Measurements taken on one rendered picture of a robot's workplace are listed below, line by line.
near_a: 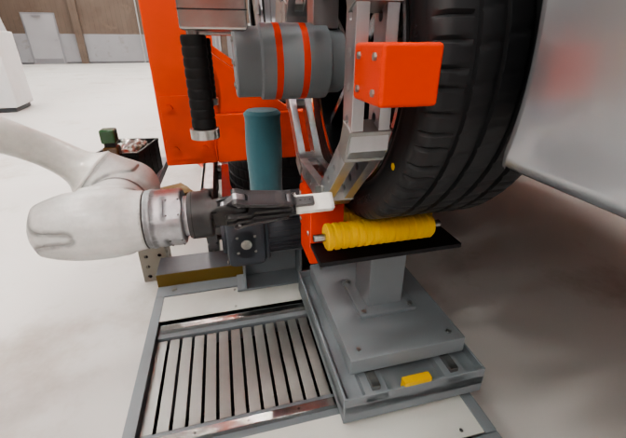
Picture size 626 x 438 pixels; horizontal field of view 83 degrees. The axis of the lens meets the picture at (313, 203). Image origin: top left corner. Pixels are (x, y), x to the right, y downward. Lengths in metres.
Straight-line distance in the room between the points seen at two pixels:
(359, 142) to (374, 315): 0.57
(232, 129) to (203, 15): 0.69
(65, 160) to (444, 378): 0.90
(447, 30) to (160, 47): 0.87
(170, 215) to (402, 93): 0.36
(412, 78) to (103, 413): 1.09
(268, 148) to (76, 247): 0.46
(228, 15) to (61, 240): 0.38
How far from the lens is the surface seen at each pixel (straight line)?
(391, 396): 0.94
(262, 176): 0.88
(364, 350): 0.91
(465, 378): 1.02
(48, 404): 1.30
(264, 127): 0.84
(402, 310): 1.02
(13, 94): 6.58
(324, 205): 0.59
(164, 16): 1.18
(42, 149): 0.73
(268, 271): 1.38
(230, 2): 0.55
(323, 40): 0.71
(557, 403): 1.27
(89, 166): 0.71
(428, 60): 0.45
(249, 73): 0.68
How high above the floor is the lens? 0.88
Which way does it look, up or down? 24 degrees down
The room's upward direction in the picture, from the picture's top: straight up
